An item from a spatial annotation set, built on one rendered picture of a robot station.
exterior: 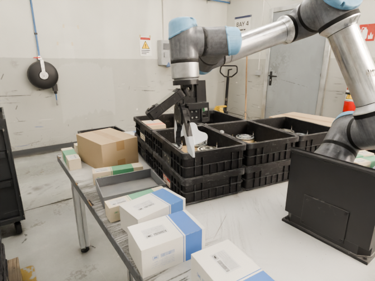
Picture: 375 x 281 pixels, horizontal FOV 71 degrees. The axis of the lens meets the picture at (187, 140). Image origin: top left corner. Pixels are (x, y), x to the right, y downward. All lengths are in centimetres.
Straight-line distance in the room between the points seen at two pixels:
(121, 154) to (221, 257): 92
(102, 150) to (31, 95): 287
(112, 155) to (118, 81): 309
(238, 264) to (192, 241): 17
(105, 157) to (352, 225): 110
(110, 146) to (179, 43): 86
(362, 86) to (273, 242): 55
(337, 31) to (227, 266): 73
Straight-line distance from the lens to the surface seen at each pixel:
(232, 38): 75
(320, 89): 437
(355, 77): 95
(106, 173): 133
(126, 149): 149
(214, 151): 105
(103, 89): 439
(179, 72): 70
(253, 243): 94
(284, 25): 100
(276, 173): 131
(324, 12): 95
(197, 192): 110
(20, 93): 419
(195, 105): 70
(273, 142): 123
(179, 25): 71
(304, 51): 454
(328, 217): 97
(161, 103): 69
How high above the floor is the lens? 126
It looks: 16 degrees down
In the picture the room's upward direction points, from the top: straight up
